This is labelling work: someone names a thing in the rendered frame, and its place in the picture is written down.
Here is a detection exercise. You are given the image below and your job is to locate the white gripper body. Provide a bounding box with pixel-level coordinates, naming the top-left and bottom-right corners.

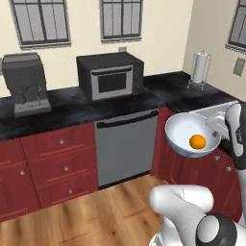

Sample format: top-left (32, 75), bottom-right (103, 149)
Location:
top-left (205, 113), bottom-right (229, 140)

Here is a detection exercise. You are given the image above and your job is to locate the white bowl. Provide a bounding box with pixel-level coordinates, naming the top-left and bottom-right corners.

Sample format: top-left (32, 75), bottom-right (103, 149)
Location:
top-left (164, 111), bottom-right (222, 159)

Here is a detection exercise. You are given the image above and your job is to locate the red cabinet door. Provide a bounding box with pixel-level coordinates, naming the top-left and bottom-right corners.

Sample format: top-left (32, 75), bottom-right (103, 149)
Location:
top-left (0, 137), bottom-right (42, 223)
top-left (166, 140), bottom-right (227, 209)
top-left (219, 153), bottom-right (244, 223)

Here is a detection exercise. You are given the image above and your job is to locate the red corner cabinet panel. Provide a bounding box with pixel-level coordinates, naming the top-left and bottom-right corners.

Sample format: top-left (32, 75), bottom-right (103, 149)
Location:
top-left (150, 106), bottom-right (177, 181)

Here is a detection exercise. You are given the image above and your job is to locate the orange fruit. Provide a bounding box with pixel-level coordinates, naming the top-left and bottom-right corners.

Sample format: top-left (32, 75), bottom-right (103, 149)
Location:
top-left (188, 134), bottom-right (207, 151)

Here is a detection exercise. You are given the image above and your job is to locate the paper towel holder with roll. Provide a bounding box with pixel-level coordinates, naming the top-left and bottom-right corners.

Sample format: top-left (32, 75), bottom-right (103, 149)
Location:
top-left (186, 50), bottom-right (212, 91)

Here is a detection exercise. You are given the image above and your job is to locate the grey dishwasher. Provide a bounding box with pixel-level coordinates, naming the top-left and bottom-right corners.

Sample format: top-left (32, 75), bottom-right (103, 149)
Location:
top-left (93, 108), bottom-right (160, 188)

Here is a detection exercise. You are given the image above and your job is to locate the grey framed window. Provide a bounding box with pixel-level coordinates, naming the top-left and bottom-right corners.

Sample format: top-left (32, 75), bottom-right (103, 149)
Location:
top-left (9, 0), bottom-right (72, 50)
top-left (99, 0), bottom-right (144, 44)
top-left (225, 0), bottom-right (246, 54)

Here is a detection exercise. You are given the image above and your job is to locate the black microwave oven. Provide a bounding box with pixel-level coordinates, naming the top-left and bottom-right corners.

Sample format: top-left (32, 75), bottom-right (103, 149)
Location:
top-left (75, 51), bottom-right (145, 102)

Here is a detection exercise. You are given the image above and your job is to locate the red drawer front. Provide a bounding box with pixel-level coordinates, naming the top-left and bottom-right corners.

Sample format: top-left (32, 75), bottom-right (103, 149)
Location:
top-left (34, 172), bottom-right (99, 209)
top-left (18, 122), bottom-right (97, 161)
top-left (28, 149), bottom-right (98, 187)

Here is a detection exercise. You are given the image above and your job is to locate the grey coffee machine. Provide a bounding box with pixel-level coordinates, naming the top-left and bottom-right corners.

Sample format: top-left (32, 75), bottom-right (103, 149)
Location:
top-left (1, 52), bottom-right (53, 118)

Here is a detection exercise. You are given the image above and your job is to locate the grey wall switch plate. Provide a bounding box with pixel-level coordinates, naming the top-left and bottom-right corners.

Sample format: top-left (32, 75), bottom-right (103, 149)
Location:
top-left (233, 57), bottom-right (246, 78)

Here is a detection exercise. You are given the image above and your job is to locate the dark dishwasher handle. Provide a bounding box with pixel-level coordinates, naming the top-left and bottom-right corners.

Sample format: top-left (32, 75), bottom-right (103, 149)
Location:
top-left (95, 110), bottom-right (160, 130)

